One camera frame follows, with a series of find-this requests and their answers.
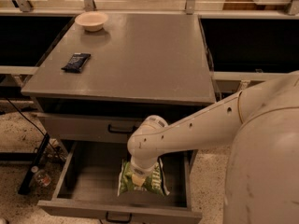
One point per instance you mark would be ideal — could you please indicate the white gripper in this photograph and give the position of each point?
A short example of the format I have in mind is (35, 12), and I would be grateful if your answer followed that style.
(140, 171)

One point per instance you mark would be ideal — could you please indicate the green jalapeno chip bag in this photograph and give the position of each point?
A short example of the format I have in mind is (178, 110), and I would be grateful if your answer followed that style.
(154, 182)

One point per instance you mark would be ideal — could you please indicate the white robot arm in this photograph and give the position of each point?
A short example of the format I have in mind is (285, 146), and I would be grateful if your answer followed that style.
(261, 125)

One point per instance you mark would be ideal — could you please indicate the open lower grey drawer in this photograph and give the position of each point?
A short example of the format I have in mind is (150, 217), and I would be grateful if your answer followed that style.
(88, 187)

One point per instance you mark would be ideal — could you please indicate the closed upper grey drawer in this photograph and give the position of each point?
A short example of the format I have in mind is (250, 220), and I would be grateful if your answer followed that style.
(87, 128)

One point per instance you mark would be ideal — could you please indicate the grey drawer cabinet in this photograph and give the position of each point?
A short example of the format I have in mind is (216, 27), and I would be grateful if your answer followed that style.
(140, 65)

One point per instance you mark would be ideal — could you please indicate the plastic bottle on floor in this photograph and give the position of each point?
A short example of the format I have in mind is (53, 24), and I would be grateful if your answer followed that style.
(41, 176)

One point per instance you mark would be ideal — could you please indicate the black bar on floor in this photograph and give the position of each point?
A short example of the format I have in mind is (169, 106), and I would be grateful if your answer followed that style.
(25, 184)

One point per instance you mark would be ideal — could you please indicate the dark blue snack packet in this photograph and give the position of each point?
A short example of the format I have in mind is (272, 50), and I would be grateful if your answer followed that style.
(76, 62)

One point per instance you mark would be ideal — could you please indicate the white paper bowl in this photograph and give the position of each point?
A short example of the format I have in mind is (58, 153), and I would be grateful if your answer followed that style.
(91, 21)

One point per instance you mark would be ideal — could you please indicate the black lower drawer handle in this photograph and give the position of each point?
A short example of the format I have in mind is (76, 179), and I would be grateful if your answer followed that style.
(120, 218)

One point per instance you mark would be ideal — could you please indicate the black drawer handle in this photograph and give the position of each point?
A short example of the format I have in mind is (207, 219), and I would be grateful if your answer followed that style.
(120, 218)
(112, 129)

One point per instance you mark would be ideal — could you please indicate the black upper drawer handle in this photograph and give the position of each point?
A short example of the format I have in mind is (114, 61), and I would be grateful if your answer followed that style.
(112, 129)

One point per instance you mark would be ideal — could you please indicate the grey metal rail frame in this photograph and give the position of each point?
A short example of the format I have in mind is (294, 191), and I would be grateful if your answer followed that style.
(239, 44)

